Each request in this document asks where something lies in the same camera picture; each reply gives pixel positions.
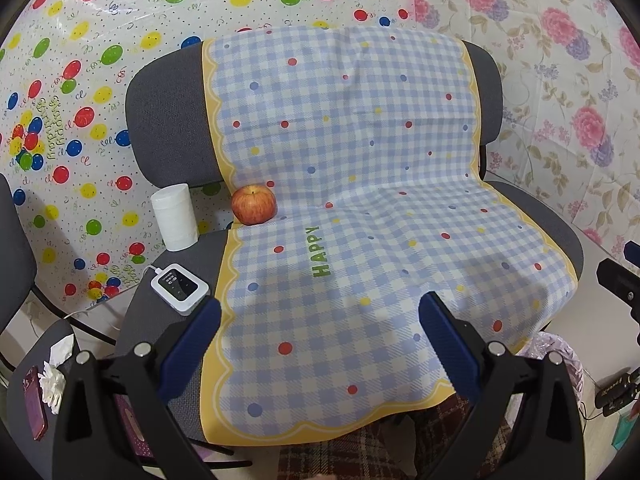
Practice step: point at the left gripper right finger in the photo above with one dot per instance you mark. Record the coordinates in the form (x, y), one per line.
(546, 440)

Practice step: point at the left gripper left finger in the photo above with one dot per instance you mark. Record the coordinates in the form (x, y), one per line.
(90, 439)

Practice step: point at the plaid trash bag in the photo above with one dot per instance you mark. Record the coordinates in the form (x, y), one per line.
(410, 444)

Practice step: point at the white power bank device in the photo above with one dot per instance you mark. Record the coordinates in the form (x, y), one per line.
(182, 290)

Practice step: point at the pink phone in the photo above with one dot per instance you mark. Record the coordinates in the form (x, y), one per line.
(37, 420)

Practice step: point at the white paper roll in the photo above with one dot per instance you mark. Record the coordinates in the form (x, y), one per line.
(175, 217)

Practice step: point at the red apple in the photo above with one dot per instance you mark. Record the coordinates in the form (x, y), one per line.
(253, 204)

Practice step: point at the grey fabric chair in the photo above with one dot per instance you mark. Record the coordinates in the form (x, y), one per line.
(166, 120)

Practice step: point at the blue checkered cloth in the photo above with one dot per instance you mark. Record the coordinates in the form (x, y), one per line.
(369, 140)

